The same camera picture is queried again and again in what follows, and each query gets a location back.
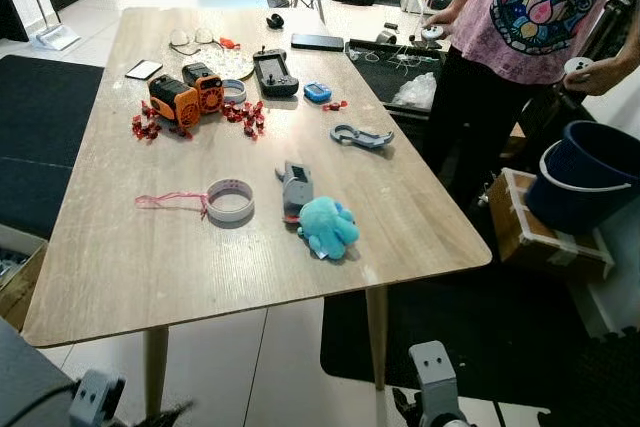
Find person's left hand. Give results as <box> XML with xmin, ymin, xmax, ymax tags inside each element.
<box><xmin>582</xmin><ymin>47</ymin><xmax>640</xmax><ymax>98</ymax></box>

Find person's right hand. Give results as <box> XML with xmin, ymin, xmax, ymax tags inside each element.
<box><xmin>434</xmin><ymin>7</ymin><xmax>473</xmax><ymax>43</ymax></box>

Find black floor mat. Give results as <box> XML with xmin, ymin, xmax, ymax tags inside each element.
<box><xmin>320</xmin><ymin>267</ymin><xmax>640</xmax><ymax>427</ymax></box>
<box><xmin>0</xmin><ymin>54</ymin><xmax>106</xmax><ymax>240</ymax></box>

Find wooden table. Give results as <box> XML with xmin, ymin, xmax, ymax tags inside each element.
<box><xmin>20</xmin><ymin>7</ymin><xmax>493</xmax><ymax>418</ymax></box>

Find open cardboard box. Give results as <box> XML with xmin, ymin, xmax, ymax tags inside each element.
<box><xmin>0</xmin><ymin>242</ymin><xmax>46</xmax><ymax>333</ymax></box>

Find teal plush octopus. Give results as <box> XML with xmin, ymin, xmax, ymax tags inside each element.
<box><xmin>298</xmin><ymin>196</ymin><xmax>360</xmax><ymax>261</ymax></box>

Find taped cardboard box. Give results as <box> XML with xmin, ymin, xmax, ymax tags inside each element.
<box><xmin>487</xmin><ymin>167</ymin><xmax>616</xmax><ymax>283</ymax></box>

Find white tape roll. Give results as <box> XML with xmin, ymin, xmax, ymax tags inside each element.
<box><xmin>205</xmin><ymin>178</ymin><xmax>256</xmax><ymax>225</ymax></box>

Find small grey gadget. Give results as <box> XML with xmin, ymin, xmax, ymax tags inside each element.
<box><xmin>278</xmin><ymin>160</ymin><xmax>315</xmax><ymax>223</ymax></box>

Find grey carabiner tool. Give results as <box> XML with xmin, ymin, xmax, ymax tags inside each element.
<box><xmin>330</xmin><ymin>124</ymin><xmax>395</xmax><ymax>151</ymax></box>

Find dark blue bucket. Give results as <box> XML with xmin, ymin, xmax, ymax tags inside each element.
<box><xmin>525</xmin><ymin>120</ymin><xmax>640</xmax><ymax>233</ymax></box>

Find red clips pile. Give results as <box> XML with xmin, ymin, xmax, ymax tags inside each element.
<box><xmin>131</xmin><ymin>100</ymin><xmax>193</xmax><ymax>143</ymax></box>
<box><xmin>221</xmin><ymin>98</ymin><xmax>267</xmax><ymax>140</ymax></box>

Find orange black gadget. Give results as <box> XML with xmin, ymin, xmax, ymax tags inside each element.
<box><xmin>148</xmin><ymin>74</ymin><xmax>201</xmax><ymax>128</ymax></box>
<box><xmin>182</xmin><ymin>62</ymin><xmax>225</xmax><ymax>113</ymax></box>

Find clear plastic bag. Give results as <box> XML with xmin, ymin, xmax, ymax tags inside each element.
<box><xmin>390</xmin><ymin>72</ymin><xmax>439</xmax><ymax>111</ymax></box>

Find small grey tape roll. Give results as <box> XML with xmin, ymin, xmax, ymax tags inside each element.
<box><xmin>221</xmin><ymin>79</ymin><xmax>248</xmax><ymax>105</ymax></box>

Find small blue gadget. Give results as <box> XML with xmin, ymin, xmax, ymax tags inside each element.
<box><xmin>303</xmin><ymin>81</ymin><xmax>333</xmax><ymax>105</ymax></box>

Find black open case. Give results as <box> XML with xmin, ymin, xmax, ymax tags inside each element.
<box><xmin>345</xmin><ymin>37</ymin><xmax>448</xmax><ymax>120</ymax></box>

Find white smartphone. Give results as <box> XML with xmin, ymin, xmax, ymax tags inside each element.
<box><xmin>124</xmin><ymin>59</ymin><xmax>164</xmax><ymax>81</ymax></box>

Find black handheld remote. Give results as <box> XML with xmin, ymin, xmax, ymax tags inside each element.
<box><xmin>252</xmin><ymin>47</ymin><xmax>300</xmax><ymax>99</ymax></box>

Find white patterned plate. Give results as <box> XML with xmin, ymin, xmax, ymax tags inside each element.
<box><xmin>196</xmin><ymin>44</ymin><xmax>257</xmax><ymax>82</ymax></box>

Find eyeglasses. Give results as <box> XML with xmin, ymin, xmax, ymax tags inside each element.
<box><xmin>168</xmin><ymin>29</ymin><xmax>216</xmax><ymax>56</ymax></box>

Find black smartphone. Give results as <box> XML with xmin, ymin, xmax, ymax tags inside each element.
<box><xmin>290</xmin><ymin>33</ymin><xmax>346</xmax><ymax>53</ymax></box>

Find person in pink shirt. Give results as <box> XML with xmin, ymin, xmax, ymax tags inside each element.
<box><xmin>420</xmin><ymin>0</ymin><xmax>640</xmax><ymax>208</ymax></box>

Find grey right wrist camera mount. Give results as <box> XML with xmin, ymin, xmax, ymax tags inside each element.
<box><xmin>409</xmin><ymin>340</ymin><xmax>461</xmax><ymax>427</ymax></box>

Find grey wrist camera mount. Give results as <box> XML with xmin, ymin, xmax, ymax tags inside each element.
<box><xmin>409</xmin><ymin>340</ymin><xmax>461</xmax><ymax>427</ymax></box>
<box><xmin>68</xmin><ymin>370</ymin><xmax>128</xmax><ymax>427</ymax></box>

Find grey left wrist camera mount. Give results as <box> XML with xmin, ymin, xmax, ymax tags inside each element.
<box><xmin>68</xmin><ymin>370</ymin><xmax>128</xmax><ymax>427</ymax></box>

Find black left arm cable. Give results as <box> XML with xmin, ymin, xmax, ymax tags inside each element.
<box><xmin>20</xmin><ymin>383</ymin><xmax>76</xmax><ymax>418</ymax></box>

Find pink string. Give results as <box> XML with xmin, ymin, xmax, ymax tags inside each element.
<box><xmin>135</xmin><ymin>191</ymin><xmax>211</xmax><ymax>216</ymax></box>

